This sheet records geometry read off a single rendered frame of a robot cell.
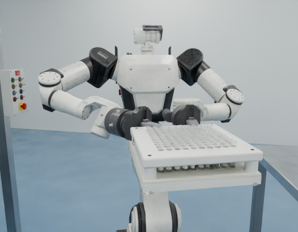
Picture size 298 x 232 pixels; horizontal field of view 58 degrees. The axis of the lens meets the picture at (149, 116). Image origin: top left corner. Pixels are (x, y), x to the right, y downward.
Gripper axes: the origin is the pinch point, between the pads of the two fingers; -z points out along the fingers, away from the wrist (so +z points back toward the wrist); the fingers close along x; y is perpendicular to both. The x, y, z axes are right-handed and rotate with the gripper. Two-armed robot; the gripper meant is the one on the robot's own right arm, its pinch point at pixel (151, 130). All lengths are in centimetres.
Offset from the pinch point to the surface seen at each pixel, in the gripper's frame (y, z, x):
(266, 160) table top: -48, -11, 17
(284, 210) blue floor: -171, 26, 98
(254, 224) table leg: -60, -2, 52
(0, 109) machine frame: 12, 115, 6
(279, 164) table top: -48, -16, 17
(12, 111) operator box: 7, 110, 7
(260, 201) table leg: -61, -4, 41
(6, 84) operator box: 9, 111, -8
